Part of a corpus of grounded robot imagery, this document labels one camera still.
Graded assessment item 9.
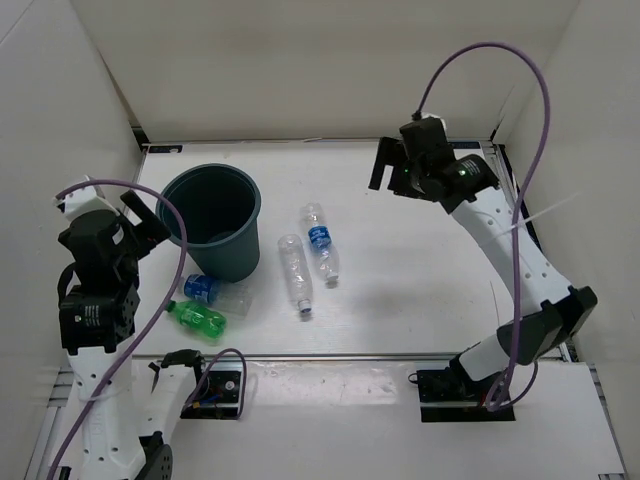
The white zip tie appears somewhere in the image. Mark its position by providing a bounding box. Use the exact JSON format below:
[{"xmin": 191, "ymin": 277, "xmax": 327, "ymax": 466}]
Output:
[{"xmin": 481, "ymin": 191, "xmax": 582, "ymax": 247}]

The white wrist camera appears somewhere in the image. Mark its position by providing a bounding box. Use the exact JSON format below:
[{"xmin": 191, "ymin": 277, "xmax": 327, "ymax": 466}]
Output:
[
  {"xmin": 52, "ymin": 186, "xmax": 117, "ymax": 223},
  {"xmin": 412, "ymin": 111, "xmax": 449, "ymax": 132}
]

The clear crushed plastic bottle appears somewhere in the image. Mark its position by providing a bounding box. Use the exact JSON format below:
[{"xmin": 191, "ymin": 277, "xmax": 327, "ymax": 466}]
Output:
[{"xmin": 278, "ymin": 234, "xmax": 313, "ymax": 316}]

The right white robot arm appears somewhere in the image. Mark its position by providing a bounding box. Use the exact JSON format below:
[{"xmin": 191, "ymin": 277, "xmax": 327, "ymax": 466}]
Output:
[{"xmin": 369, "ymin": 117, "xmax": 598, "ymax": 400}]

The clear bottle blue label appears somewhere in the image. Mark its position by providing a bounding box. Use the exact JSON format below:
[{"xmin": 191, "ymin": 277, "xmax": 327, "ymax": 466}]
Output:
[{"xmin": 300, "ymin": 203, "xmax": 340, "ymax": 288}]

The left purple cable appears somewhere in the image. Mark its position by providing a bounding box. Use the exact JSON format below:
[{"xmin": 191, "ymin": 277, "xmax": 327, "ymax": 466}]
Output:
[{"xmin": 46, "ymin": 180, "xmax": 189, "ymax": 480}]

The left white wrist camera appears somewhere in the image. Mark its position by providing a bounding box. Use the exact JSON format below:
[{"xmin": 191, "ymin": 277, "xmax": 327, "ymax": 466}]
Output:
[{"xmin": 52, "ymin": 186, "xmax": 117, "ymax": 223}]

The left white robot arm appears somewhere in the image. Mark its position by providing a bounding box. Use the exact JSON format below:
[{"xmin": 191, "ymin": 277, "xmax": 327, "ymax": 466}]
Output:
[{"xmin": 56, "ymin": 186, "xmax": 210, "ymax": 479}]

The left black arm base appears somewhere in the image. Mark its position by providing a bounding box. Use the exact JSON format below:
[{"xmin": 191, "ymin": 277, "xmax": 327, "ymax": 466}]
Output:
[{"xmin": 180, "ymin": 370, "xmax": 244, "ymax": 420}]

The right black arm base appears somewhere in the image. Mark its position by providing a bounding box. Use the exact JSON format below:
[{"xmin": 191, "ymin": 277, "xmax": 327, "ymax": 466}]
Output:
[{"xmin": 407, "ymin": 367, "xmax": 516, "ymax": 423}]

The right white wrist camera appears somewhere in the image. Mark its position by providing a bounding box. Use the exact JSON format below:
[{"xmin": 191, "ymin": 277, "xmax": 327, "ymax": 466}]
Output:
[{"xmin": 412, "ymin": 111, "xmax": 449, "ymax": 132}]

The dark teal plastic bin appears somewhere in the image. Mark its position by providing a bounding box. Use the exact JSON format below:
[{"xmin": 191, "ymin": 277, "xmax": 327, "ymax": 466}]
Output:
[{"xmin": 162, "ymin": 164, "xmax": 262, "ymax": 282}]

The green plastic soda bottle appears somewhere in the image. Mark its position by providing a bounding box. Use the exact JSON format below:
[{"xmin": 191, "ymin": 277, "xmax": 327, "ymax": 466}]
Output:
[{"xmin": 165, "ymin": 300, "xmax": 227, "ymax": 342}]

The Pocari Sweat clear bottle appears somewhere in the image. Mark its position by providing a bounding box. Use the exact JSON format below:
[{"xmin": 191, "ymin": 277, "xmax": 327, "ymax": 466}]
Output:
[{"xmin": 179, "ymin": 274, "xmax": 252, "ymax": 317}]

